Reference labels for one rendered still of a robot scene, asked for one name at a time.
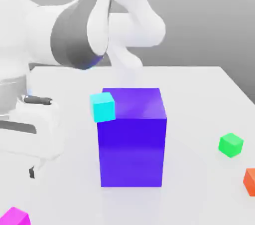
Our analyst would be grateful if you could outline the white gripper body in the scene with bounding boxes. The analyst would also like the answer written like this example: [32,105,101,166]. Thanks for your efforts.
[0,106,66,162]

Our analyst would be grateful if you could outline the small magenta cube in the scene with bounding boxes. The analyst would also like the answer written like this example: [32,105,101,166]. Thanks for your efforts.
[0,206,32,225]

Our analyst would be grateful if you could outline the small cyan cube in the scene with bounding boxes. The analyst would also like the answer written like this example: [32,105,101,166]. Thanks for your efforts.
[89,91,117,124]

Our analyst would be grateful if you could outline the small green cube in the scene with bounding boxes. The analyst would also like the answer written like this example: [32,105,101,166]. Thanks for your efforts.
[218,132,245,159]

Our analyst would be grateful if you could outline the small orange cube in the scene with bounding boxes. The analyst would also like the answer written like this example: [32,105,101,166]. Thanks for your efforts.
[243,168,255,197]

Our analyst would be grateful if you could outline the large purple box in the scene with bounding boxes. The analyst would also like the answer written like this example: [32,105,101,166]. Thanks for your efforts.
[97,87,168,188]

